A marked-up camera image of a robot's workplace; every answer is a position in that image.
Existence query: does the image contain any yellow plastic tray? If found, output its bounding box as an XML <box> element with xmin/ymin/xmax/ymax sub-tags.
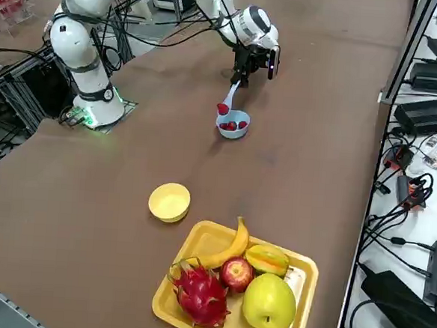
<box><xmin>150</xmin><ymin>216</ymin><xmax>323</xmax><ymax>328</ymax></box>

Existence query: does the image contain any large green apple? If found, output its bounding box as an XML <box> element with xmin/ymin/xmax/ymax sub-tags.
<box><xmin>240</xmin><ymin>271</ymin><xmax>299</xmax><ymax>328</ymax></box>

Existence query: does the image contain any yellow banana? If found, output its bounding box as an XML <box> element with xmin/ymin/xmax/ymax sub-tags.
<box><xmin>183</xmin><ymin>212</ymin><xmax>252</xmax><ymax>272</ymax></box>

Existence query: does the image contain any orange black power strip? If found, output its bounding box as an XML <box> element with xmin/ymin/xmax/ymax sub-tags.
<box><xmin>384</xmin><ymin>143</ymin><xmax>416</xmax><ymax>171</ymax></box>

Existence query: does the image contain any aluminium frame rail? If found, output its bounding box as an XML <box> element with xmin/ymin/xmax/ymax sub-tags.
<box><xmin>378</xmin><ymin>0</ymin><xmax>437</xmax><ymax>109</ymax></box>

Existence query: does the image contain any light blue plastic spoon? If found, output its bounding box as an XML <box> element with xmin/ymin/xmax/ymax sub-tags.
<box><xmin>215</xmin><ymin>79</ymin><xmax>242</xmax><ymax>118</ymax></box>

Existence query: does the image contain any pink dragon fruit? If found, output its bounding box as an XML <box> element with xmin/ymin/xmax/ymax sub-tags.
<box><xmin>164</xmin><ymin>257</ymin><xmax>235</xmax><ymax>328</ymax></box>

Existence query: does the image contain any yellow-green star fruit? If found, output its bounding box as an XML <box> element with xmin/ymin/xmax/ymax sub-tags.
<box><xmin>242</xmin><ymin>243</ymin><xmax>292</xmax><ymax>279</ymax></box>

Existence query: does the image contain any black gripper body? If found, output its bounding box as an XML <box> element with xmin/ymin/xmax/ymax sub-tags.
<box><xmin>230</xmin><ymin>43</ymin><xmax>271</xmax><ymax>77</ymax></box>

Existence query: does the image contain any yellow bowl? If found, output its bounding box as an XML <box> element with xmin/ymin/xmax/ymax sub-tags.
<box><xmin>146</xmin><ymin>180</ymin><xmax>193</xmax><ymax>225</ymax></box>

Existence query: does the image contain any large black case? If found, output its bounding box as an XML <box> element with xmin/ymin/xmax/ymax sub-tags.
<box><xmin>356</xmin><ymin>270</ymin><xmax>437</xmax><ymax>328</ymax></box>

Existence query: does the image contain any red apple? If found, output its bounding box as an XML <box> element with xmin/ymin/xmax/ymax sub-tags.
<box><xmin>218</xmin><ymin>256</ymin><xmax>257</xmax><ymax>296</ymax></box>

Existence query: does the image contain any light blue bowl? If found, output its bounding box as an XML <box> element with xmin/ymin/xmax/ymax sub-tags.
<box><xmin>214</xmin><ymin>109</ymin><xmax>252</xmax><ymax>142</ymax></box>

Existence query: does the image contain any black controller box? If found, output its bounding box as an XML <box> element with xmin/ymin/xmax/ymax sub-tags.
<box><xmin>17</xmin><ymin>59</ymin><xmax>82</xmax><ymax>122</ymax></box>

